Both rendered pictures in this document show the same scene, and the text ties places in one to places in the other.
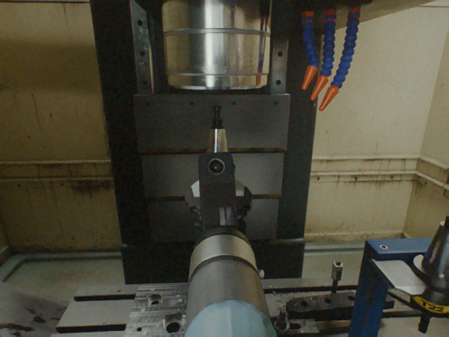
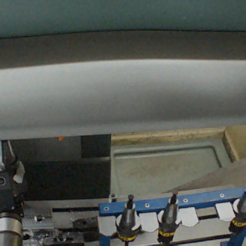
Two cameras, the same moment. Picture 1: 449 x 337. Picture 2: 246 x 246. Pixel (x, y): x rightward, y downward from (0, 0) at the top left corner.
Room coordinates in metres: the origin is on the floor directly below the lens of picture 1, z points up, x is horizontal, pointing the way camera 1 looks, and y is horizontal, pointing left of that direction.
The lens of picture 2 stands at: (-0.36, -0.19, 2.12)
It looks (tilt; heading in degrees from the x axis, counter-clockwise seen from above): 39 degrees down; 354
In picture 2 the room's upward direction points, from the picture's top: 3 degrees clockwise
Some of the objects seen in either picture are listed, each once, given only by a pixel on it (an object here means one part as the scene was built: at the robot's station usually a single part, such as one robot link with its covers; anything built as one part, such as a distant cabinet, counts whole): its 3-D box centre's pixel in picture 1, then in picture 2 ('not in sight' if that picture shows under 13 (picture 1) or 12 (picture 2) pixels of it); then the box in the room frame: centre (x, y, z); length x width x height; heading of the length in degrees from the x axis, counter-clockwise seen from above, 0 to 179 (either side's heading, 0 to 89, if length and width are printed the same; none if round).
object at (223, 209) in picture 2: not in sight; (225, 212); (0.36, -0.58, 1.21); 0.07 x 0.05 x 0.01; 3
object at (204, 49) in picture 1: (216, 45); not in sight; (0.48, 0.01, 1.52); 0.16 x 0.16 x 0.12
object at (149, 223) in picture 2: not in sight; (148, 222); (0.35, -0.36, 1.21); 0.07 x 0.05 x 0.01; 3
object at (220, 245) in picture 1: (226, 270); (9, 231); (0.27, 0.00, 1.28); 0.08 x 0.05 x 0.08; 93
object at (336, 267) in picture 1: (335, 281); (113, 206); (0.62, -0.29, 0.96); 0.03 x 0.03 x 0.13
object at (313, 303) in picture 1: (338, 309); (110, 225); (0.56, -0.28, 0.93); 0.26 x 0.05 x 0.06; 98
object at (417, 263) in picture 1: (437, 275); (128, 224); (0.34, -0.30, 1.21); 0.06 x 0.06 x 0.03
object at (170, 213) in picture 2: not in sight; (171, 209); (0.35, -0.41, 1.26); 0.04 x 0.04 x 0.07
